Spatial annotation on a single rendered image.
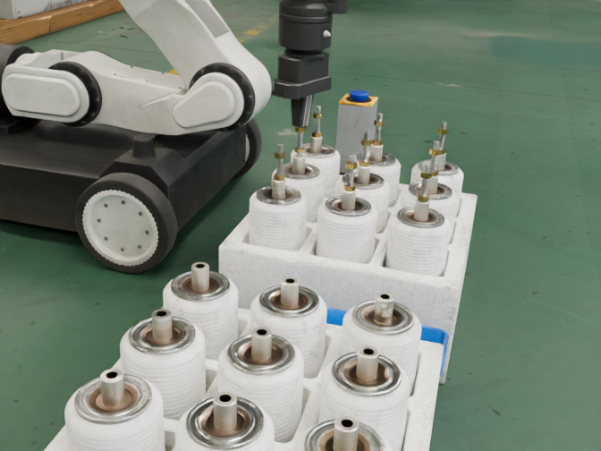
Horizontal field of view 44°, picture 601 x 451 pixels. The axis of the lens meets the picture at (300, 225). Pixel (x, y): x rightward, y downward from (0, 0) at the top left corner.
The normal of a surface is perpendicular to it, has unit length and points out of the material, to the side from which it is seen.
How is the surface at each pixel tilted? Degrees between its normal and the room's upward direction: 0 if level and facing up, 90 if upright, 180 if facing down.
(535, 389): 0
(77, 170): 0
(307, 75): 90
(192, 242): 0
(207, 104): 90
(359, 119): 90
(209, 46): 90
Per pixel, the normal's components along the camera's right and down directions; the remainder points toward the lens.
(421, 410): 0.04, -0.90
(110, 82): -0.27, 0.40
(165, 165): 0.72, -0.52
